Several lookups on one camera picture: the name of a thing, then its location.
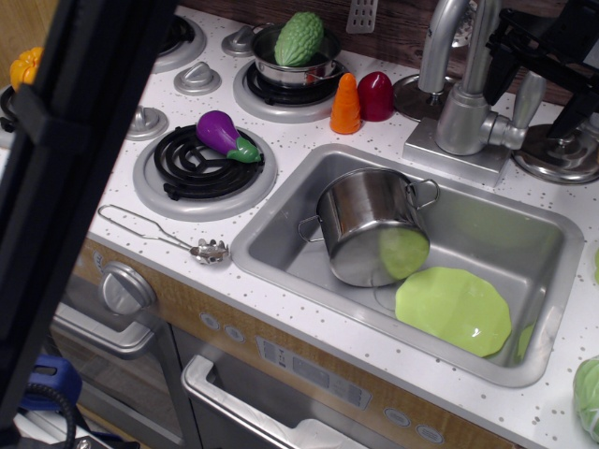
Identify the silver dishwasher door handle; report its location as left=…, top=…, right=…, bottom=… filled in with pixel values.
left=182, top=355, right=364, bottom=449

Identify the silver stove knob middle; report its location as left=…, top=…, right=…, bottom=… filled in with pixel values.
left=173, top=62, right=222, bottom=96

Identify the front stove burner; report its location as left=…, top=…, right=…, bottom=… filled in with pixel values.
left=133, top=125, right=277, bottom=223

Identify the silver faucet lever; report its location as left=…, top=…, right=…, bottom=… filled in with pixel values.
left=479, top=71, right=547, bottom=151

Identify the steel pot in sink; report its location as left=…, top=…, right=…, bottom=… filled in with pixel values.
left=298, top=167, right=441, bottom=287

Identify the silver toy faucet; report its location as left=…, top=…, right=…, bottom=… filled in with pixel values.
left=403, top=1, right=512, bottom=187

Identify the stove burner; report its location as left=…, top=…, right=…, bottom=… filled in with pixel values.
left=233, top=62, right=345, bottom=124
left=152, top=15, right=207, bottom=74
left=133, top=125, right=277, bottom=223

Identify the silver oven door handle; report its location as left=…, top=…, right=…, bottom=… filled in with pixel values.
left=53, top=303, right=154, bottom=360

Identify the steel pot lid behind faucet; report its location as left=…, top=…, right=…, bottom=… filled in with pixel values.
left=393, top=75, right=457, bottom=122

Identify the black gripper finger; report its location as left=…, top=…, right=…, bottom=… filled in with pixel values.
left=547, top=82, right=598, bottom=139
left=484, top=47, right=516, bottom=105

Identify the orange toy carrot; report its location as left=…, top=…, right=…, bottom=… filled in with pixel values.
left=329, top=73, right=361, bottom=135

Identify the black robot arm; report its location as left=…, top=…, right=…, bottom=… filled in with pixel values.
left=1, top=1, right=598, bottom=443

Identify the small steel pot on stove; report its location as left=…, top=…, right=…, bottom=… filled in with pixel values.
left=251, top=24, right=343, bottom=88

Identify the back left stove burner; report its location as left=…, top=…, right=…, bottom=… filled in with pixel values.
left=152, top=15, right=207, bottom=74

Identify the back right stove burner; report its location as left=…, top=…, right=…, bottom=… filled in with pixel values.
left=233, top=62, right=345, bottom=124

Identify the red toy pepper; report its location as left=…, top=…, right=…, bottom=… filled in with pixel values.
left=358, top=71, right=394, bottom=122

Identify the silver wire pasta spoon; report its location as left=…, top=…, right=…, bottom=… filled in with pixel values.
left=97, top=204, right=230, bottom=265

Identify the steel pot lid right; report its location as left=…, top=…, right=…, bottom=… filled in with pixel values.
left=512, top=114, right=598, bottom=185

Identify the blue clamp with cable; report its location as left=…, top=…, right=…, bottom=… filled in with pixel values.
left=20, top=355, right=82, bottom=448

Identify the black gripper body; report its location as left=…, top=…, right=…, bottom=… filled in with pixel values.
left=487, top=1, right=598, bottom=87

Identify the purple toy eggplant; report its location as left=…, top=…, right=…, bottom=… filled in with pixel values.
left=196, top=110, right=262, bottom=164

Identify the silver oven dial knob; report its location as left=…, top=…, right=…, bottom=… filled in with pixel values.
left=98, top=261, right=157, bottom=316

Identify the green toy cabbage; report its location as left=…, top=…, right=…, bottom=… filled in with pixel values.
left=573, top=356, right=598, bottom=442

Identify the silver spatula on wall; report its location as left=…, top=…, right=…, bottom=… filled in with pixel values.
left=345, top=0, right=378, bottom=35

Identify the silver stove knob back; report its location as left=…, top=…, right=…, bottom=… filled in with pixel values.
left=221, top=25, right=255, bottom=57

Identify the silver stove knob front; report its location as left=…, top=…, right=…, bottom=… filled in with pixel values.
left=125, top=105, right=168, bottom=141

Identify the green plastic plate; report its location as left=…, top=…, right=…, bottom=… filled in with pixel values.
left=395, top=267, right=512, bottom=357

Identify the orange toy pumpkin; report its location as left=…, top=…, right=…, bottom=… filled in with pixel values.
left=9, top=47, right=44, bottom=92

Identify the green toy bitter melon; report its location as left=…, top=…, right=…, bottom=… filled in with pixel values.
left=274, top=11, right=325, bottom=67

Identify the silver stove knob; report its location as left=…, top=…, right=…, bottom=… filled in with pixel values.
left=173, top=62, right=222, bottom=96
left=125, top=105, right=168, bottom=141
left=221, top=25, right=255, bottom=57

